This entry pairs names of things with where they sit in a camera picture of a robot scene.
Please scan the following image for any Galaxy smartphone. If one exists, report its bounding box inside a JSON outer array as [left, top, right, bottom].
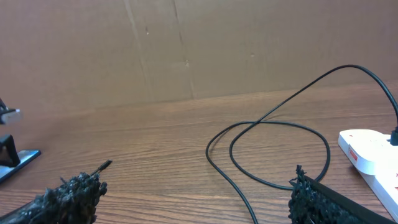
[[0, 150, 41, 183]]

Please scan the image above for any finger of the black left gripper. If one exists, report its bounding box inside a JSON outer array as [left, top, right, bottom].
[[0, 134, 21, 167]]

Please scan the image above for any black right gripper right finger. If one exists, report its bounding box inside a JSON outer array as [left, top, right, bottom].
[[288, 165, 395, 224]]

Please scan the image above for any white power strip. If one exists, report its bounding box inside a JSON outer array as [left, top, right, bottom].
[[338, 129, 398, 222]]

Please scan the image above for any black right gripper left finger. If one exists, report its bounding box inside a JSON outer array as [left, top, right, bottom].
[[1, 172, 107, 224]]

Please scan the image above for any white charger adapter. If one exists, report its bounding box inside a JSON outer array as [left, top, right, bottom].
[[349, 135, 397, 175]]

